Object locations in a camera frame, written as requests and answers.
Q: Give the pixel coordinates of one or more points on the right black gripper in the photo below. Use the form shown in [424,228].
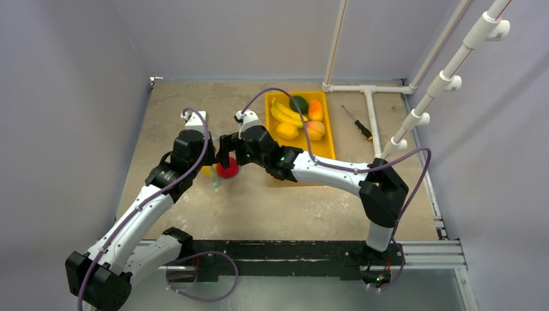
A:
[227,146]

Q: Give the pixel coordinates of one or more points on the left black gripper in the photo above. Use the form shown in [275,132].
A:
[211,148]

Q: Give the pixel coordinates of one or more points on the red apple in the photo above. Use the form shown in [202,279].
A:
[231,171]

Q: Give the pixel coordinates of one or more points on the clear zip top bag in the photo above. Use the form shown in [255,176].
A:
[218,181]

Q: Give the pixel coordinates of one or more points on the yellow plastic tray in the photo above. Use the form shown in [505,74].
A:
[324,148]

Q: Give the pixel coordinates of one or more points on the yellow round fruit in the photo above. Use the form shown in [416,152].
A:
[210,171]

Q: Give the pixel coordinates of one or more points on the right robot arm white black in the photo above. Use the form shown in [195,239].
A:
[380,189]

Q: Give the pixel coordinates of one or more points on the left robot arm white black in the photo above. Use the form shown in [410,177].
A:
[103,277]

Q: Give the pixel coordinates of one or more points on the yellow banana bunch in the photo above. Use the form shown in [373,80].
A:
[284,114]

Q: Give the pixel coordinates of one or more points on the yellow lemon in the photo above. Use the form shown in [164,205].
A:
[287,131]

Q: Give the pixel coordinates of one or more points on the green avocado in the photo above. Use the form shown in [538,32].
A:
[298,103]

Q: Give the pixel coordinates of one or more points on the peach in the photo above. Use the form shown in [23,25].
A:
[316,130]

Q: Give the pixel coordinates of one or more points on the orange mango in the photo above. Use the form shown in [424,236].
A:
[315,110]

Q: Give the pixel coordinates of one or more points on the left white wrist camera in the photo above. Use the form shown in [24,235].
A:
[195,121]

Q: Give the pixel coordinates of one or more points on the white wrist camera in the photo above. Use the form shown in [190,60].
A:
[195,121]
[246,119]

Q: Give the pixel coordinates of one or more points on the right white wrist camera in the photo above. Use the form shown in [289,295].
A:
[246,119]

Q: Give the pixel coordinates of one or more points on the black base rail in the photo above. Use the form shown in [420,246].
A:
[348,260]

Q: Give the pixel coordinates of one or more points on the black handled screwdriver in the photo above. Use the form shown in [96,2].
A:
[365,132]

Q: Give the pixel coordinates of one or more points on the aluminium frame rail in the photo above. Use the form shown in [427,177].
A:
[434,255]

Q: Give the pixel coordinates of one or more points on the white pvc pipe frame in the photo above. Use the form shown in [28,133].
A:
[490,26]

